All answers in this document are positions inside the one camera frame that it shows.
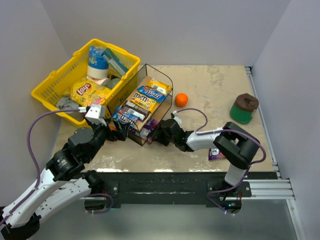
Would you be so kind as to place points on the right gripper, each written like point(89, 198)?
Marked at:
point(158, 133)

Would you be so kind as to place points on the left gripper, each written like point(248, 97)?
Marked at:
point(116, 130)

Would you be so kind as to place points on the blue M&M's bag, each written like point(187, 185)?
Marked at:
point(151, 93)
point(124, 117)

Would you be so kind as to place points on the purple Fox's candy bag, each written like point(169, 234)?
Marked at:
point(143, 136)

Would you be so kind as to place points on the brown chocolate bag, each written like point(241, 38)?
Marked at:
point(136, 110)

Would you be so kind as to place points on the yellow M&M's bag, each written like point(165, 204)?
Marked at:
point(144, 102)

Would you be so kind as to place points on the small yellow snack bar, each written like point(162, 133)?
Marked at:
point(159, 86)

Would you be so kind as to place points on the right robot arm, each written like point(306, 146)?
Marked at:
point(238, 146)

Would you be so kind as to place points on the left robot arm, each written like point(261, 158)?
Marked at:
point(57, 186)

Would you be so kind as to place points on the orange near shelf back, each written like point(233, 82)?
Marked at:
point(181, 100)

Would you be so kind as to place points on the pink package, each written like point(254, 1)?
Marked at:
point(98, 101)

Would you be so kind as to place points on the green round ball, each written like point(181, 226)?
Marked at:
point(113, 82)

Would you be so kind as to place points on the yellow Lay's chips bag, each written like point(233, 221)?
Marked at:
point(85, 91)

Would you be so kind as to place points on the pink tissue roll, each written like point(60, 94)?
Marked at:
point(102, 82)

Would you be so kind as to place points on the yellow plastic basket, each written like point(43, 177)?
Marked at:
point(50, 90)

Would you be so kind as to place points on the grey crumpled cloth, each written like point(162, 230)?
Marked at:
point(67, 105)

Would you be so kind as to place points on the teal box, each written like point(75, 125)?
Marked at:
point(114, 62)

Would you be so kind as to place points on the green cup brown lid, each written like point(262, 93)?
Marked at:
point(244, 108)

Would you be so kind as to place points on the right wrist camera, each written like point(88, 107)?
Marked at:
point(175, 116)

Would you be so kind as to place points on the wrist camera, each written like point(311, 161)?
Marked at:
point(95, 114)
point(175, 116)

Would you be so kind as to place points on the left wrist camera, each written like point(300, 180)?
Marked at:
point(95, 114)

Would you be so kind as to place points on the wood and wire shelf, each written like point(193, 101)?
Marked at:
point(142, 77)

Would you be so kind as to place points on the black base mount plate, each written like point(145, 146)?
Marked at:
point(167, 188)

